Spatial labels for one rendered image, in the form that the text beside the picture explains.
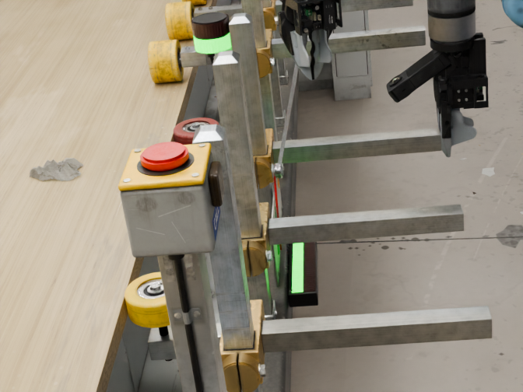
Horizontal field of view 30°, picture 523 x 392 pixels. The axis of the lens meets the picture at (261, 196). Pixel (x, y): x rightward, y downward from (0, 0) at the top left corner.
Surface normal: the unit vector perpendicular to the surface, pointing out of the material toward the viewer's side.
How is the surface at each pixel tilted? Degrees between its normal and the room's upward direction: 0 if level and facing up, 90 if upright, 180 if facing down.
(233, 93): 90
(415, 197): 0
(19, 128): 0
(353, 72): 90
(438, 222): 90
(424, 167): 0
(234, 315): 90
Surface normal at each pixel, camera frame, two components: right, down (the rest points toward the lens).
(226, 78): -0.04, 0.47
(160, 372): -0.11, -0.88
